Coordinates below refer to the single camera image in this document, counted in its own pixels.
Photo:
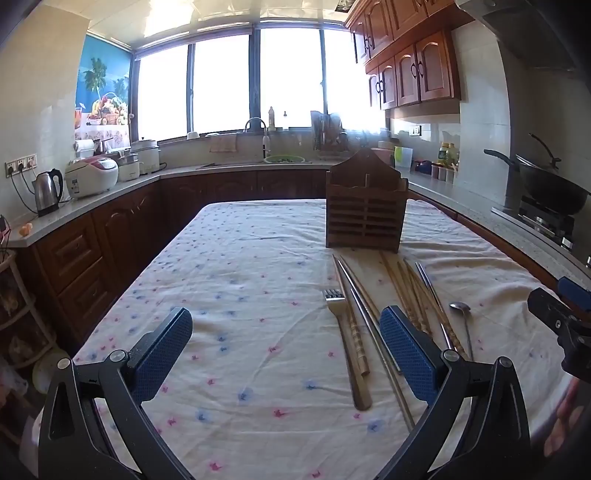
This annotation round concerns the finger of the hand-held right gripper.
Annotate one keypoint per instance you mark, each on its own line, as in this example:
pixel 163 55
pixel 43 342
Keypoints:
pixel 547 308
pixel 575 291

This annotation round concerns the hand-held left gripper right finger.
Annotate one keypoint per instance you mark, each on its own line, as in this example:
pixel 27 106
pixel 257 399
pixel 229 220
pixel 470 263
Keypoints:
pixel 406 355

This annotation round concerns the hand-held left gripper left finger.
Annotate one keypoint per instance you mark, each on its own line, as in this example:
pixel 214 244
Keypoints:
pixel 166 350

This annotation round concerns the metal chopstick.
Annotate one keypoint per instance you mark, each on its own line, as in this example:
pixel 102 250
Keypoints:
pixel 427 286
pixel 391 378
pixel 432 291

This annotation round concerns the metal fork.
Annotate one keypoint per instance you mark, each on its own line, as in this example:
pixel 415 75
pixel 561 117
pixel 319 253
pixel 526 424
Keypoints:
pixel 355 369

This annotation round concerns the metal spoon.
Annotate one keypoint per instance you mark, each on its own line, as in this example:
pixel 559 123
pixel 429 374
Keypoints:
pixel 458 307

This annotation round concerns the wooden utensil holder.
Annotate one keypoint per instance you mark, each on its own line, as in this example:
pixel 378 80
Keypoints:
pixel 364 212

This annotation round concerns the gas stove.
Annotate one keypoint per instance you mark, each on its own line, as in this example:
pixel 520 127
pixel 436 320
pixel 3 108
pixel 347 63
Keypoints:
pixel 545 221

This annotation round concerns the black wok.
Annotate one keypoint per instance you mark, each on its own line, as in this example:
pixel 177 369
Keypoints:
pixel 549 184

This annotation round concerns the white floral tablecloth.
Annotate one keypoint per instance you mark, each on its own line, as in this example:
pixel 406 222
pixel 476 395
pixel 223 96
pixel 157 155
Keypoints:
pixel 254 277

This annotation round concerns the dark wooden base cabinets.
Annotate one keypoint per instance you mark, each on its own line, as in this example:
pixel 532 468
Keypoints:
pixel 115 240

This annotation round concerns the grey kitchen countertop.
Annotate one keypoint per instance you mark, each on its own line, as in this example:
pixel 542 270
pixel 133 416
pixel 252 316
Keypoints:
pixel 461 203

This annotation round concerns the white storage rack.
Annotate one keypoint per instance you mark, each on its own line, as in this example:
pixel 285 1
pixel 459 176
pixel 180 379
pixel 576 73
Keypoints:
pixel 18 314

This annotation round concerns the row of spice jars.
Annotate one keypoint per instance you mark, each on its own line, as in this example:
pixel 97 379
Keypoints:
pixel 444 173

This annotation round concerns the cooking oil bottles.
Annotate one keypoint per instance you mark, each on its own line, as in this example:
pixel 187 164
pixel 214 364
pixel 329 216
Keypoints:
pixel 448 154

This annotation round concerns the small white steamer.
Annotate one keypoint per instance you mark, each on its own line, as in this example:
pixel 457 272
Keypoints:
pixel 128 168

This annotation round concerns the white pink rice cooker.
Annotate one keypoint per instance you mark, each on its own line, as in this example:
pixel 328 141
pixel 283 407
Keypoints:
pixel 92 177

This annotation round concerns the large white rice cooker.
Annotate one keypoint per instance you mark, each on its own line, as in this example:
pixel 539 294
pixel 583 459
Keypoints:
pixel 147 157

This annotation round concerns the kitchen sink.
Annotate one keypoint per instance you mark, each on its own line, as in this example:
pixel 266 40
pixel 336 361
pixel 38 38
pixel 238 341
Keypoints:
pixel 231 164

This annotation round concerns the white green jug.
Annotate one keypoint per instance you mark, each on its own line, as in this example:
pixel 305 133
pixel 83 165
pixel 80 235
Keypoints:
pixel 403 157

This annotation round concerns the steel electric kettle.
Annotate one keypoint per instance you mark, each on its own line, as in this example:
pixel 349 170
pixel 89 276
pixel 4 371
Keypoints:
pixel 46 191

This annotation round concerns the pink lidded container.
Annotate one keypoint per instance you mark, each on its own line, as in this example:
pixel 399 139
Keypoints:
pixel 382 157

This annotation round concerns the pink hanging towel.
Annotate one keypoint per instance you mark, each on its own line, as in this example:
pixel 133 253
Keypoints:
pixel 224 143

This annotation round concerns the paper towel roll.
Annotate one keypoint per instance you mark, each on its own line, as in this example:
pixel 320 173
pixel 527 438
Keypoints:
pixel 84 150

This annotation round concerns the green colander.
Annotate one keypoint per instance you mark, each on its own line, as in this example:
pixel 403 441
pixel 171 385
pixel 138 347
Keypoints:
pixel 285 159

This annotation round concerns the chrome sink faucet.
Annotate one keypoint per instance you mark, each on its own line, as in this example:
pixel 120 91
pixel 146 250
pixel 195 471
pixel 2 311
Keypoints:
pixel 265 143

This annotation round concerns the dish drying rack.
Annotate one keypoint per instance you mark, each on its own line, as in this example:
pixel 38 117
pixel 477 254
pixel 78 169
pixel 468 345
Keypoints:
pixel 328 134

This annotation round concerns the yellow detergent bottle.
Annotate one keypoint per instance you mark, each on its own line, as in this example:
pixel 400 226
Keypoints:
pixel 271 119

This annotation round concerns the range hood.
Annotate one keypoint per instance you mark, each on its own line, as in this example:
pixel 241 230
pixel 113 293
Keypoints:
pixel 531 32

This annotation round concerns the kitchen window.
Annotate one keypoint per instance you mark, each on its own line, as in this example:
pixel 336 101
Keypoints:
pixel 221 83

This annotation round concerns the white wall socket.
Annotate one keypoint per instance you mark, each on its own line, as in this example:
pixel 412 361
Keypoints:
pixel 415 130

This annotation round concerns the wall socket strip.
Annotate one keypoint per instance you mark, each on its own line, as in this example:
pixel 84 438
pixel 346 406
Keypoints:
pixel 21 165

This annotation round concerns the tropical fruit wall poster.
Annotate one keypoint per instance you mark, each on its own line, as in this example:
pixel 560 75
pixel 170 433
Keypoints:
pixel 104 92

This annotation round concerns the wooden wall cabinets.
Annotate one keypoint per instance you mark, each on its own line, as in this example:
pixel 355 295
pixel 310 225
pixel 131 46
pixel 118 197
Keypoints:
pixel 415 69

